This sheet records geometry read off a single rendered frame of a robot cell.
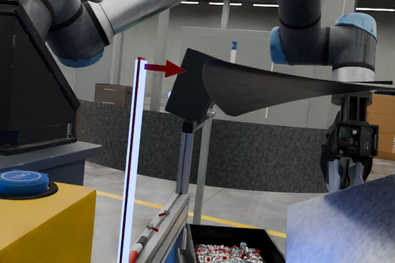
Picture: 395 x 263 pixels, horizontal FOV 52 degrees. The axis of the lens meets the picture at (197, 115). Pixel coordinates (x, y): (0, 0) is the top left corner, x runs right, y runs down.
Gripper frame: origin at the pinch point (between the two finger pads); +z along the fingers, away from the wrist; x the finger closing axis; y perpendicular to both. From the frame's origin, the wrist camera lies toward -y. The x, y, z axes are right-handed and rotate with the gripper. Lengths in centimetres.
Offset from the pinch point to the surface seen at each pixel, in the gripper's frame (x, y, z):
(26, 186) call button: -33, 48, 4
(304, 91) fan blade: -10.9, 22.9, -13.5
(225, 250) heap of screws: -20.0, -5.9, 11.3
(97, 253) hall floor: -106, -186, 43
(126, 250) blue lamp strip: -32.9, 18.7, 10.8
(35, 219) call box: -30, 52, 5
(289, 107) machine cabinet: 37, -563, -165
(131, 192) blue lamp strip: -32.8, 21.2, 2.8
